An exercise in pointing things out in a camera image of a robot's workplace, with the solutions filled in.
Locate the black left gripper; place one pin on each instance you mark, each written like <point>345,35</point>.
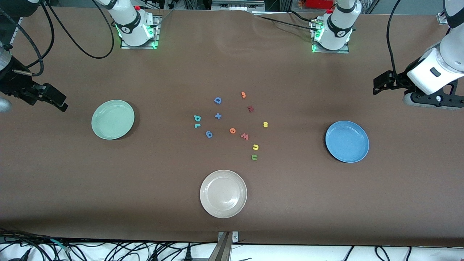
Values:
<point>402,79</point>

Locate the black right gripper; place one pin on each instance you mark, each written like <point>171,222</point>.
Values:
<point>13,82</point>

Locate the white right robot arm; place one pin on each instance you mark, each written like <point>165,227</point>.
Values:
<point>132,25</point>

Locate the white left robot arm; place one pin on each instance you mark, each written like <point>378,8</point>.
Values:
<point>337,29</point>

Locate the blue plate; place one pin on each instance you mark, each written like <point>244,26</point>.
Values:
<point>347,141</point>

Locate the mint green plate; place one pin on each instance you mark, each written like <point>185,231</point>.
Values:
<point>112,119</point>

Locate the red box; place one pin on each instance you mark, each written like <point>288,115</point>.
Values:
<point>319,3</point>

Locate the pink foam letter w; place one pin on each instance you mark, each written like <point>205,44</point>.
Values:
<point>245,137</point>

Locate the blue foam letter D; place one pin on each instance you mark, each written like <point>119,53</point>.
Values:
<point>215,100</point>

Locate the blue foam letter g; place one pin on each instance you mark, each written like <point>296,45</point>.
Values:
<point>209,137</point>

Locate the beige plate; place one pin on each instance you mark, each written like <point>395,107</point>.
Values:
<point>223,194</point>

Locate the black power plug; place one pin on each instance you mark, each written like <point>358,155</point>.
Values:
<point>188,255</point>

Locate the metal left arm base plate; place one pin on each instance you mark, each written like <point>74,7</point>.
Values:
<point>330,51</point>

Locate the aluminium table corner bracket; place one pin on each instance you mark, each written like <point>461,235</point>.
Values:
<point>442,18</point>

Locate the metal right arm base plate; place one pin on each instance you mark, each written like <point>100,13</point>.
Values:
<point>127,46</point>

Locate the grey metal frame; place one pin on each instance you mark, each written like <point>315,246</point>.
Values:
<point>235,5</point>

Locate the aluminium profile bracket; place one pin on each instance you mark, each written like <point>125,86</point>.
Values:
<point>224,248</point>

